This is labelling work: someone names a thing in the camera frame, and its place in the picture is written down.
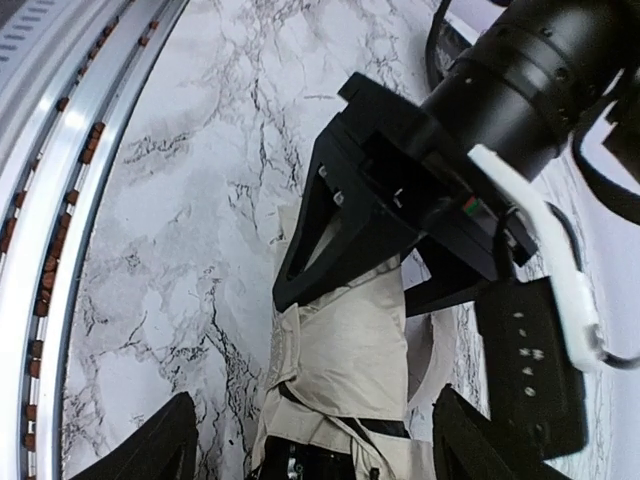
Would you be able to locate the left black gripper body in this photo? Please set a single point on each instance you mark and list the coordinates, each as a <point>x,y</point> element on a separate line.
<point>375,116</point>

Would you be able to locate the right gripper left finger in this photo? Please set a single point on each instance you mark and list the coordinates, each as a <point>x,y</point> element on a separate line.
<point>164,447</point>

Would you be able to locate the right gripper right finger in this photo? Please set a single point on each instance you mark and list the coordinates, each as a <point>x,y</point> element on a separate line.
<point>469,446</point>

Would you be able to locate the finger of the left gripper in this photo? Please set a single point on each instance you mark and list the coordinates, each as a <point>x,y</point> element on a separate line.
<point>456,277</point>
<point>358,210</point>

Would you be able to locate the beige and black folding umbrella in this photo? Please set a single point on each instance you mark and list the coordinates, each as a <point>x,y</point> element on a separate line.
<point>338,391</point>

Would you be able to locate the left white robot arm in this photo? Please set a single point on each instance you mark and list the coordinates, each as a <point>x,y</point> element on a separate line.
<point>522,88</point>

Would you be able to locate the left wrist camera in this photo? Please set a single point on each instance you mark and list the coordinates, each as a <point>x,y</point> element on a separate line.
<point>541,336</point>

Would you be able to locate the aluminium front rail frame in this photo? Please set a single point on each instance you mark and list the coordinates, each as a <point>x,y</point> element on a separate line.
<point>50,189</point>

